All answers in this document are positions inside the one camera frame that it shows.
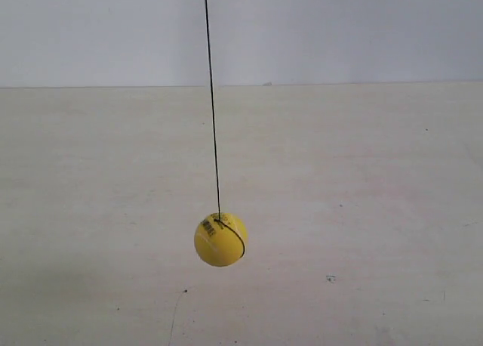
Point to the yellow tennis ball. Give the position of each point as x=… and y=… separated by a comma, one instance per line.
x=220, y=240

